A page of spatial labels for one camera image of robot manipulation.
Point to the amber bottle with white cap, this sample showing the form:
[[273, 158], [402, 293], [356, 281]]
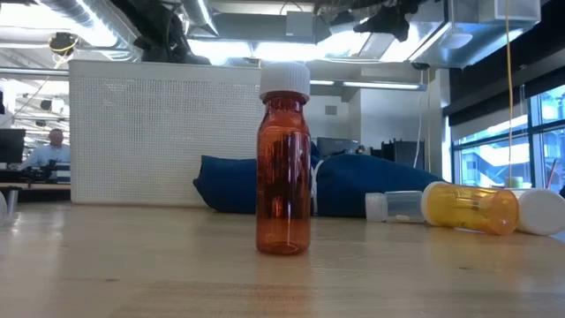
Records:
[[282, 176]]

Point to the clear vial with white cap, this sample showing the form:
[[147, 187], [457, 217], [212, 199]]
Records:
[[397, 205]]

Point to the orange pill bottle white cap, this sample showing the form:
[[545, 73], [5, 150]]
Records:
[[472, 207]]

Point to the white plastic bottle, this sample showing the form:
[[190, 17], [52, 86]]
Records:
[[543, 212]]

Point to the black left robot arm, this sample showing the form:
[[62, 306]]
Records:
[[150, 17]]

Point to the white perforated plastic basket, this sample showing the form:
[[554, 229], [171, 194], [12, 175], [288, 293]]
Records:
[[154, 132]]

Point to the long fluorescent light fixture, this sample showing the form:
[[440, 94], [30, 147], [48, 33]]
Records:
[[379, 85]]

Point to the white pendant lamp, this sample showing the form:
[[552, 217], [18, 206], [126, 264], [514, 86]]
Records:
[[456, 40]]

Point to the black office equipment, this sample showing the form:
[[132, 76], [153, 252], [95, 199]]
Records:
[[399, 154]]

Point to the dark office monitor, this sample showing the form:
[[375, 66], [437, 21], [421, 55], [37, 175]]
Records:
[[337, 147]]

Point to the person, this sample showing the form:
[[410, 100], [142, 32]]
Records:
[[48, 154]]

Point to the blue white striped box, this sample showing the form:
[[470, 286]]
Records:
[[64, 173]]

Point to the black computer monitor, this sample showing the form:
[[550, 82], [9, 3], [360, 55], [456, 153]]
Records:
[[11, 146]]

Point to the wooden office desk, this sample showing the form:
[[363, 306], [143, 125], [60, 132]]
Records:
[[35, 186]]

